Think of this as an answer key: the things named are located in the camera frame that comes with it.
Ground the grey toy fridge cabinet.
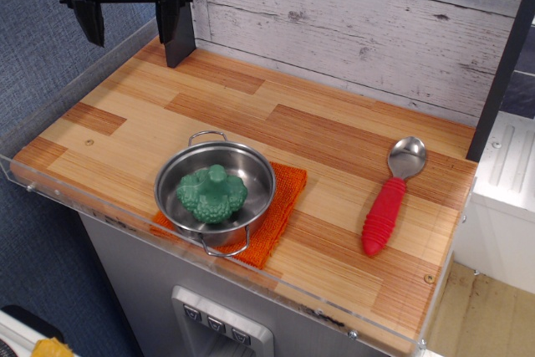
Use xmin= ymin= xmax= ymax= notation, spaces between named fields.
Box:
xmin=78 ymin=211 xmax=390 ymax=357

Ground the dark right post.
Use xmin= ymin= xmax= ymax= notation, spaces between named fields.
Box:
xmin=466 ymin=0 xmax=534 ymax=162

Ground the stainless steel pot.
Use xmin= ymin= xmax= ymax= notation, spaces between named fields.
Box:
xmin=154 ymin=130 xmax=277 ymax=258

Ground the white toy sink unit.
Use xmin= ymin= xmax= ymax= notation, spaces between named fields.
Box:
xmin=453 ymin=112 xmax=534 ymax=293

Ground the green toy broccoli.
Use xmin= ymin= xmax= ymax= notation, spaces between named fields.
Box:
xmin=176 ymin=164 xmax=248 ymax=224

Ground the red handled metal spoon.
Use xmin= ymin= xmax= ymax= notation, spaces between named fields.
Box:
xmin=361 ymin=136 xmax=426 ymax=257

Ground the orange cloth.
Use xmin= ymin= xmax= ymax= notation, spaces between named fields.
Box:
xmin=151 ymin=162 xmax=308 ymax=268

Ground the yellow object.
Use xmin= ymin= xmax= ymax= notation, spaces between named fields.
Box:
xmin=31 ymin=338 xmax=74 ymax=357

